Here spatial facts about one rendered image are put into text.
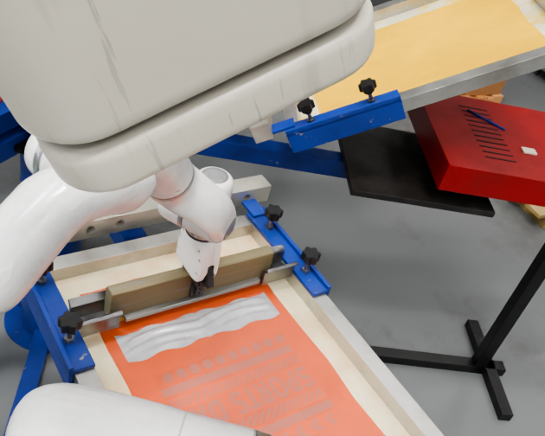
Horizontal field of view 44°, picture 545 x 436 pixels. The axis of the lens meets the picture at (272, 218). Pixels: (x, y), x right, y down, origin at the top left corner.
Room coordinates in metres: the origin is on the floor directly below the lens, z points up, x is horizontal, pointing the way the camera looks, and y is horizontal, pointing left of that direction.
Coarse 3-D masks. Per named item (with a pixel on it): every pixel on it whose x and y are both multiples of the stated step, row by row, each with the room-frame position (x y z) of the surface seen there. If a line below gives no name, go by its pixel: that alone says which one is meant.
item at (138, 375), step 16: (144, 320) 0.93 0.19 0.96; (160, 320) 0.94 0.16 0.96; (112, 336) 0.87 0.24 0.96; (112, 352) 0.83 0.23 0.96; (160, 352) 0.86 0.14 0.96; (176, 352) 0.87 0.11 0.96; (192, 352) 0.88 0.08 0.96; (208, 352) 0.90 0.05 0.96; (128, 368) 0.80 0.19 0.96; (144, 368) 0.82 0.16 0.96; (160, 368) 0.83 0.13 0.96; (128, 384) 0.77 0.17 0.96; (144, 384) 0.78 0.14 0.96; (160, 400) 0.76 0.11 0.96
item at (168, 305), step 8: (248, 280) 1.09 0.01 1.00; (256, 280) 1.10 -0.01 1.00; (216, 288) 1.04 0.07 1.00; (224, 288) 1.05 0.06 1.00; (232, 288) 1.05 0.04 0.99; (240, 288) 1.07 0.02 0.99; (200, 296) 1.00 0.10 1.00; (208, 296) 1.01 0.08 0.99; (160, 304) 0.95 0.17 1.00; (168, 304) 0.96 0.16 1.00; (176, 304) 0.96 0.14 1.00; (184, 304) 0.97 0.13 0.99; (136, 312) 0.91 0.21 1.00; (144, 312) 0.92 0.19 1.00; (152, 312) 0.93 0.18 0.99; (128, 320) 0.89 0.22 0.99
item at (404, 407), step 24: (240, 216) 1.31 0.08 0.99; (144, 240) 1.13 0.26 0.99; (168, 240) 1.15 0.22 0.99; (264, 240) 1.25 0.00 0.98; (72, 264) 0.99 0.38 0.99; (96, 264) 1.02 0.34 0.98; (120, 264) 1.06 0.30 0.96; (312, 312) 1.09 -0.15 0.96; (336, 312) 1.08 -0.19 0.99; (336, 336) 1.03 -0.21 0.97; (360, 336) 1.03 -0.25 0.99; (360, 360) 0.97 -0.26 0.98; (96, 384) 0.72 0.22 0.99; (384, 384) 0.92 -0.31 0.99; (408, 408) 0.87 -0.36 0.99; (408, 432) 0.84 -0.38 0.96; (432, 432) 0.83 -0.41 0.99
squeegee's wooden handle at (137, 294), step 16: (224, 256) 1.08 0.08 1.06; (240, 256) 1.09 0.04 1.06; (256, 256) 1.10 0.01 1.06; (272, 256) 1.13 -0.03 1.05; (160, 272) 0.97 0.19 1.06; (176, 272) 0.98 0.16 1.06; (224, 272) 1.05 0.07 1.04; (240, 272) 1.08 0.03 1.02; (256, 272) 1.11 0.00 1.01; (112, 288) 0.89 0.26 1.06; (128, 288) 0.91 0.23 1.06; (144, 288) 0.92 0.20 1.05; (160, 288) 0.95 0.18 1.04; (176, 288) 0.97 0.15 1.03; (112, 304) 0.88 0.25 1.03; (128, 304) 0.90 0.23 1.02; (144, 304) 0.93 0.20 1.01
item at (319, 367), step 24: (264, 288) 1.12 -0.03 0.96; (288, 312) 1.07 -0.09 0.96; (216, 336) 0.94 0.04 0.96; (240, 336) 0.96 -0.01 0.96; (264, 336) 0.98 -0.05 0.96; (288, 336) 1.00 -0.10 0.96; (312, 360) 0.96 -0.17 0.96; (336, 384) 0.91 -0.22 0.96; (360, 408) 0.87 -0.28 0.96; (336, 432) 0.80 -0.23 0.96; (360, 432) 0.81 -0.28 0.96
